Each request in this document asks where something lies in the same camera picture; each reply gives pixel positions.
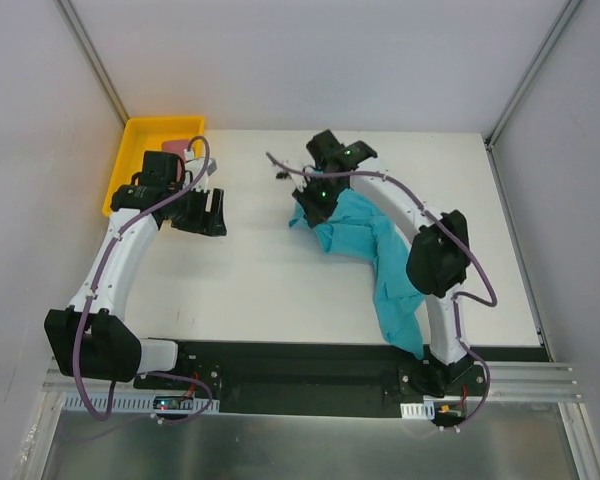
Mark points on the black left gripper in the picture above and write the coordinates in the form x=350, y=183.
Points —
x=208, y=211

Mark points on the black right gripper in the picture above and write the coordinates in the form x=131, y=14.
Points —
x=309, y=201

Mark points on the aluminium corner post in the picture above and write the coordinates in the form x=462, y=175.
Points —
x=78, y=30
x=557, y=30

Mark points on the aluminium front rail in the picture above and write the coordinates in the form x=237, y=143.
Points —
x=534, y=382

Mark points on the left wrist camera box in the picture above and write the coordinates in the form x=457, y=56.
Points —
x=194, y=172

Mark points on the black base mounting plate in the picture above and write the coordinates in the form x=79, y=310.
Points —
x=368, y=381

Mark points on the left aluminium corner post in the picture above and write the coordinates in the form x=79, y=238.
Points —
x=78, y=30

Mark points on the right aluminium corner post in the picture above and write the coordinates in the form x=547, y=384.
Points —
x=557, y=30

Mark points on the cyan t shirt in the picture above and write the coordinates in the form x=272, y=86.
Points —
x=359, y=229

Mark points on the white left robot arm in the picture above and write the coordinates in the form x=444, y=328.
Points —
x=89, y=337

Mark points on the left grey cable duct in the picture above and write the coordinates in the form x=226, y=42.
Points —
x=143, y=403

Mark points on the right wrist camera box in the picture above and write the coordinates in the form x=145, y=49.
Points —
x=295, y=170

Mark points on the right white cable duct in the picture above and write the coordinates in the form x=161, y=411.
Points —
x=418, y=411

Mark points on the yellow plastic bin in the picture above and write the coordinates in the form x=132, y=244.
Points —
x=147, y=133

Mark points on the red folded t shirt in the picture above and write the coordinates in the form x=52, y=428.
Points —
x=177, y=147

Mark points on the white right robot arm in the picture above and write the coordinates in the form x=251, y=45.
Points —
x=419, y=256

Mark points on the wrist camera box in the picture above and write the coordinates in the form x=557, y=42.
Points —
x=194, y=172
x=295, y=170

